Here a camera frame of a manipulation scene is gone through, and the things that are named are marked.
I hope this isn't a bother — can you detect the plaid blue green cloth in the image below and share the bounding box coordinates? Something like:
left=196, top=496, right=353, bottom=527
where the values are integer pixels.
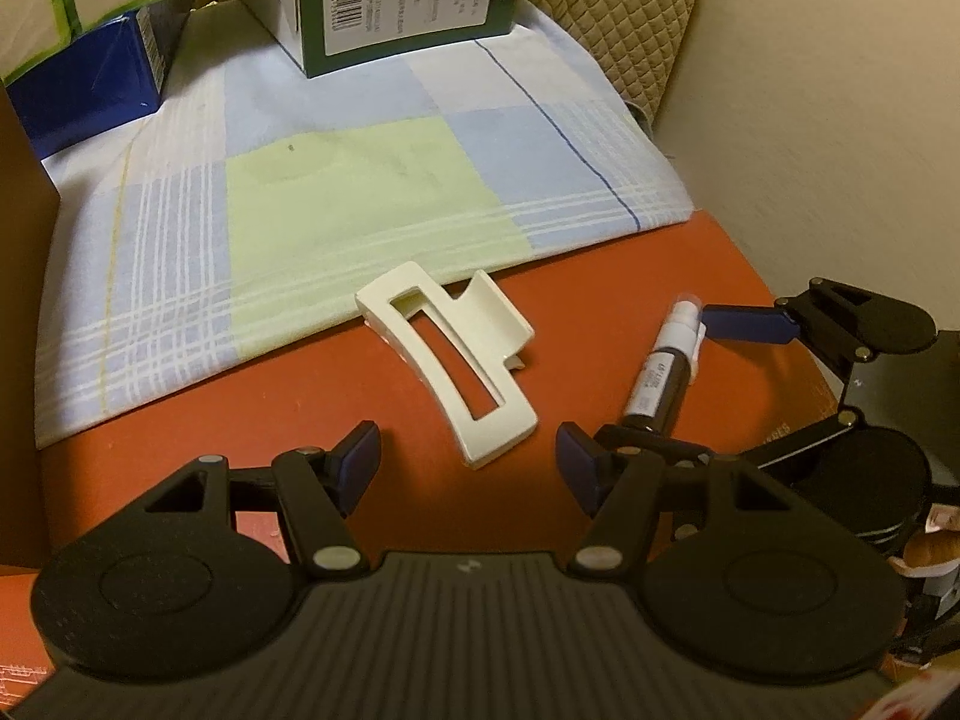
left=34, top=2, right=693, bottom=445

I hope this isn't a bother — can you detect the brown storage box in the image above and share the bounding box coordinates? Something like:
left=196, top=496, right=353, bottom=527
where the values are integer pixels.
left=0, top=98, right=60, bottom=575

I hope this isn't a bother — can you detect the dark spray bottle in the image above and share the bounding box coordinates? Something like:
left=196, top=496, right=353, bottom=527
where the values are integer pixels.
left=620, top=296, right=706, bottom=436

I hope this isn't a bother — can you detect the white hair claw clip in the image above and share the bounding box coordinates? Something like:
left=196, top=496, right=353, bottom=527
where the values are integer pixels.
left=355, top=262, right=539, bottom=470

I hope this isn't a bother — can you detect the blue box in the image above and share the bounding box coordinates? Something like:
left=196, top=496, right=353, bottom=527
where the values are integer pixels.
left=7, top=0, right=189, bottom=160

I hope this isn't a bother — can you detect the person right hand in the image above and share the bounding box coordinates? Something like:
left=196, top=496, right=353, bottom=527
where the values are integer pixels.
left=903, top=530, right=960, bottom=567

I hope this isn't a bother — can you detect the red Motul cardboard sheet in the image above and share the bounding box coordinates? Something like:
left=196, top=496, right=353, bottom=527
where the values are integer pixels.
left=2, top=213, right=797, bottom=718

